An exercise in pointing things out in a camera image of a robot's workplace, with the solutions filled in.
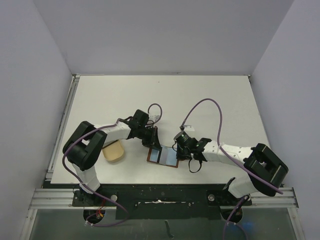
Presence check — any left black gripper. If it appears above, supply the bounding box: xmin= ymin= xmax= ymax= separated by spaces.
xmin=136 ymin=125 xmax=162 ymax=151

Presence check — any brown leather card holder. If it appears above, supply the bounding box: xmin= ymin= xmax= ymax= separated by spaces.
xmin=146 ymin=145 xmax=179 ymax=168

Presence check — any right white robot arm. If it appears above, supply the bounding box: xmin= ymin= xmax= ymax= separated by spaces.
xmin=174 ymin=131 xmax=289 ymax=205

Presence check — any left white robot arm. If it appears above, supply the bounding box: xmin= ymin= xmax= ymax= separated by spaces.
xmin=62 ymin=109 xmax=163 ymax=206

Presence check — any beige card tray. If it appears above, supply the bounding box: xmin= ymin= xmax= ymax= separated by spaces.
xmin=102 ymin=140 xmax=125 ymax=164

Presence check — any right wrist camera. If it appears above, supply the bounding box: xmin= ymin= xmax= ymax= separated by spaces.
xmin=180 ymin=124 xmax=195 ymax=132

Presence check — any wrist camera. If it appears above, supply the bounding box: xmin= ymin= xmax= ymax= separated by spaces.
xmin=148 ymin=114 xmax=161 ymax=123
xmin=180 ymin=124 xmax=195 ymax=132

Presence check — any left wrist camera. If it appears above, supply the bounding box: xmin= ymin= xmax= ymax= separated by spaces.
xmin=148 ymin=114 xmax=161 ymax=123

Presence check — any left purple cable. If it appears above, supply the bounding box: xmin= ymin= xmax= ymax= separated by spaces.
xmin=62 ymin=102 xmax=163 ymax=227

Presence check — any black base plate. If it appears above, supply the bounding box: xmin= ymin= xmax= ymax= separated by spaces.
xmin=72 ymin=184 xmax=252 ymax=224

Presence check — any aluminium frame rail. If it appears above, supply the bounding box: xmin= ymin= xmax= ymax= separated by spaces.
xmin=28 ymin=187 xmax=299 ymax=210

